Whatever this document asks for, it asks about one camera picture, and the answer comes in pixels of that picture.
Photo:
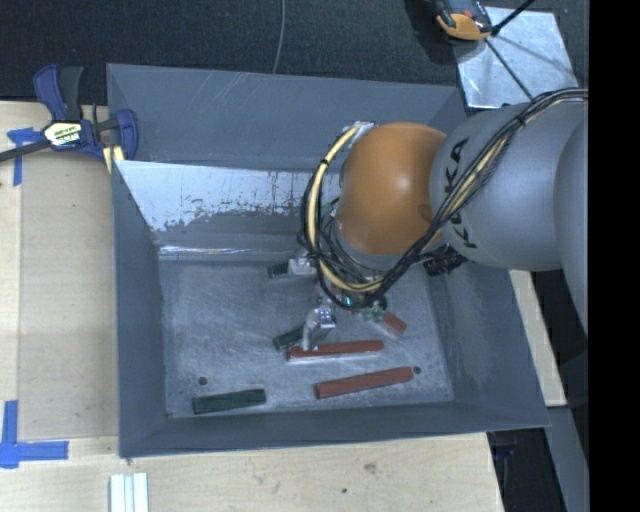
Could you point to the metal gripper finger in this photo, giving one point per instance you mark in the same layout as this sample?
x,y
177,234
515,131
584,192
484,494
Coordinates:
x,y
300,266
320,322

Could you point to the red-brown flat block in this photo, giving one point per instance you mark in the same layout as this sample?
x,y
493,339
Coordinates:
x,y
365,382
395,323
340,348

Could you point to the grey metal bin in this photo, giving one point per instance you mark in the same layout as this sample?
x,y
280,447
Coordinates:
x,y
225,320

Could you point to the dark green flat block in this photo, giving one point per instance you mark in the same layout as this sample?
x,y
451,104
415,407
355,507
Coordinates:
x,y
229,401

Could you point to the pale wood board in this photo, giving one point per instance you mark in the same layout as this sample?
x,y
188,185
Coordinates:
x,y
67,300

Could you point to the black cylinder on white bracket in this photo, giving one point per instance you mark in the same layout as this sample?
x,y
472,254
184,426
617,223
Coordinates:
x,y
442,261

